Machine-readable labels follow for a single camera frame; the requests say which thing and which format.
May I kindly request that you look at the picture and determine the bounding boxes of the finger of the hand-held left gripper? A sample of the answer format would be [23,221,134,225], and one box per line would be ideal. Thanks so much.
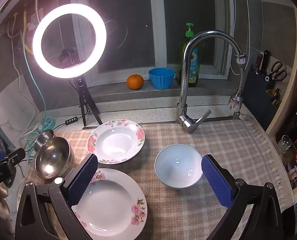
[0,148,26,167]

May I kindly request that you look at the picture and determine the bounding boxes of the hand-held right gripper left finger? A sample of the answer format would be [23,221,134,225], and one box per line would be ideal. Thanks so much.
[15,153,99,240]

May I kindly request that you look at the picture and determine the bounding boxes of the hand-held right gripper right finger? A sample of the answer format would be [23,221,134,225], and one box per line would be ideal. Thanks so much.
[201,154,284,240]

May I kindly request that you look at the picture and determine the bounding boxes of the small red steel bowl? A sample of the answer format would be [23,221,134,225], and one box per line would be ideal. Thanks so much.
[34,129,55,150]

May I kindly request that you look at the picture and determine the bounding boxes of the floral white plate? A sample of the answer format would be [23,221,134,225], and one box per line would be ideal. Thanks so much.
[87,119,145,165]
[71,168,148,240]

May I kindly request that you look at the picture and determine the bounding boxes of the large stainless steel bowl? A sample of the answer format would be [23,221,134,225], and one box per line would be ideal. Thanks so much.
[34,137,75,180]

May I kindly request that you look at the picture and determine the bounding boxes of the white ceramic bowl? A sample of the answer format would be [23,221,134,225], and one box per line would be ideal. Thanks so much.
[154,144,204,190]

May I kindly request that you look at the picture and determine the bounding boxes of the beige plaid cloth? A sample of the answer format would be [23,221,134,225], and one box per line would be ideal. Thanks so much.
[26,120,295,240]

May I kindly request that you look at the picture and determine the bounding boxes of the teal round power strip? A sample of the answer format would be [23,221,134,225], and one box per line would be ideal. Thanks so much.
[42,117,56,130]

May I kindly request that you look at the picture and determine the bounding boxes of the small clear glass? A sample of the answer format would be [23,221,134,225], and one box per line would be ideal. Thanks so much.
[278,135,292,153]

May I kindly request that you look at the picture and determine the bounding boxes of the dark knife holder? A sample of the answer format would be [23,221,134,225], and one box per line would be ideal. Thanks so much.
[243,70,281,130]

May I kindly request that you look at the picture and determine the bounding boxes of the wooden shelf unit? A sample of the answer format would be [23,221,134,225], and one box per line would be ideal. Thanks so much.
[265,5,297,205]

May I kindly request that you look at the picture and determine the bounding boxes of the chrome sink faucet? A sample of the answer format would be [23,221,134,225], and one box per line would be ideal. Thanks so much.
[175,30,245,134]

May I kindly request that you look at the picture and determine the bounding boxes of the orange tangerine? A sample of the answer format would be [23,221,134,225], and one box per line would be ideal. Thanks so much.
[127,74,144,90]

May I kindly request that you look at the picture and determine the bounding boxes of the green dish soap bottle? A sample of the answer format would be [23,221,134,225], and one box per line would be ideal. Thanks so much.
[178,23,201,87]

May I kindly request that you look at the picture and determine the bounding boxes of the black phone clamp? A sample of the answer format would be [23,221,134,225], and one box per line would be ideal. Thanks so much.
[59,47,76,64]

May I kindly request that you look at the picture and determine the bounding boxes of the blue fluted silicone cup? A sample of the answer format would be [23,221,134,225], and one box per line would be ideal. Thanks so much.
[148,67,175,90]

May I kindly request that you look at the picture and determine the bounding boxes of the teal power cable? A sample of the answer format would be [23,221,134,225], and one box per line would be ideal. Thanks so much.
[22,42,50,153]

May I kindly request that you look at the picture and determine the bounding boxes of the white cable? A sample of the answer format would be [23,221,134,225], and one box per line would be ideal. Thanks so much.
[10,30,39,130]

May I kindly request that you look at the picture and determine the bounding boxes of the chrome flexible hose sprayer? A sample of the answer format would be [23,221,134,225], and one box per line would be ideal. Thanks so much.
[228,55,246,120]

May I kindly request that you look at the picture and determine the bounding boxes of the black handled scissors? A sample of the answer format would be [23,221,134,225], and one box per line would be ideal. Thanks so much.
[265,61,287,82]

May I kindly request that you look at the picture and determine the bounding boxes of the brown handled knife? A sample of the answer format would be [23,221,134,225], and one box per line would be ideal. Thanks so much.
[255,54,264,75]

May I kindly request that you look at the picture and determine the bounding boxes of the white ring light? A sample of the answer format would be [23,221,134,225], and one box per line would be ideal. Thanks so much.
[32,3,107,79]

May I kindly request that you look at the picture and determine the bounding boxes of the yellow hose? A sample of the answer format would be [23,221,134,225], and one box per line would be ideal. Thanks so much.
[22,10,29,53]

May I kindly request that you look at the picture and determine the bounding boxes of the black handled knife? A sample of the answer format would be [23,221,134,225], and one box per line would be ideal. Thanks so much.
[262,50,271,74]

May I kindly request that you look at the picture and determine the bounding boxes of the white window frame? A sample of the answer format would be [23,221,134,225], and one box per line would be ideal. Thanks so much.
[71,0,239,80]

